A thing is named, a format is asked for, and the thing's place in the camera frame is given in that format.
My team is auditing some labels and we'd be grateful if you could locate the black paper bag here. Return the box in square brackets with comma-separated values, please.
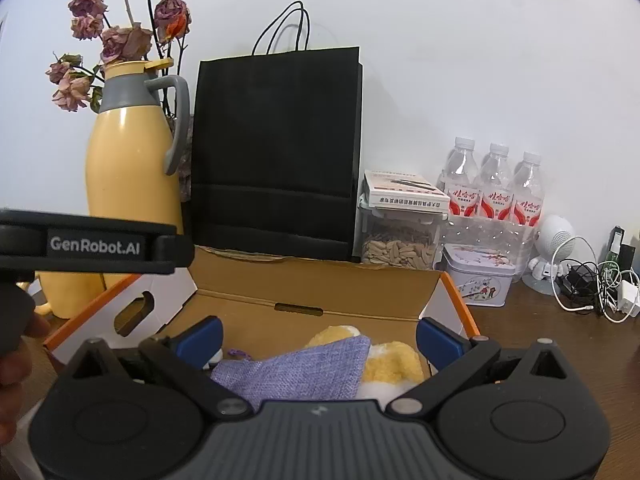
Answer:
[191, 1, 364, 262]

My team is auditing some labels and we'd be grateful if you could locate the purple linen drawstring bag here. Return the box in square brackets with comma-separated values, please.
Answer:
[210, 335, 372, 408]

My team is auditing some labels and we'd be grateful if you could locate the small black box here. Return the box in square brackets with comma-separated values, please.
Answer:
[607, 226, 636, 271]

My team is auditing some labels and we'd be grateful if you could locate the yellow and white plush toy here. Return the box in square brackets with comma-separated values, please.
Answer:
[305, 325, 426, 401]

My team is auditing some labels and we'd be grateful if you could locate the tangle of cables and chargers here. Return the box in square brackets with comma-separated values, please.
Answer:
[552, 235, 640, 323]

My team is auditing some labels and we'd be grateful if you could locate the white charger block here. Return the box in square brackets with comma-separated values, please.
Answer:
[617, 280, 640, 317]

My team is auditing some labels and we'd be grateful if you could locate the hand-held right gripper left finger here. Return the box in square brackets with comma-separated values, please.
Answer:
[57, 316, 253, 423]

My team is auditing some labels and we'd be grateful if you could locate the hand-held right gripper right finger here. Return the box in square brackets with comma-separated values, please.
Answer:
[385, 317, 583, 423]

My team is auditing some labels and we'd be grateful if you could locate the white printed tin box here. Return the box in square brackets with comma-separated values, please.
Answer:
[440, 243, 517, 307]

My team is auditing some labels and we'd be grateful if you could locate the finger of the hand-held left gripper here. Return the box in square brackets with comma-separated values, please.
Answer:
[150, 236, 196, 275]

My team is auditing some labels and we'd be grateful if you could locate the dried pink flower bouquet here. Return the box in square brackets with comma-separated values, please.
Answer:
[46, 0, 193, 113]

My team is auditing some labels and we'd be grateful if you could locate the yellow thermos jug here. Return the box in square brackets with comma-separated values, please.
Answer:
[85, 59, 191, 320]

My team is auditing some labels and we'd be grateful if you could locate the white robot-shaped speaker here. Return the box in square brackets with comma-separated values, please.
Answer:
[522, 215, 576, 292]

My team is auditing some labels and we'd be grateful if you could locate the person's left hand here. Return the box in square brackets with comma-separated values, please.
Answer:
[0, 310, 51, 447]

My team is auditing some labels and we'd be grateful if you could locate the flat white box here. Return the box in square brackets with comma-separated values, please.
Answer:
[363, 170, 451, 211]

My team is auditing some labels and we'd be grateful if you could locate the black power adapter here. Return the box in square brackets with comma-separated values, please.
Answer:
[557, 260, 601, 296]

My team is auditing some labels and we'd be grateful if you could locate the clear container of seeds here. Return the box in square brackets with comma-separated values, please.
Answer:
[357, 194, 448, 272]

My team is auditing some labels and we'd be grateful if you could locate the red cardboard box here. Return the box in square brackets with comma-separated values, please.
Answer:
[42, 245, 482, 401]

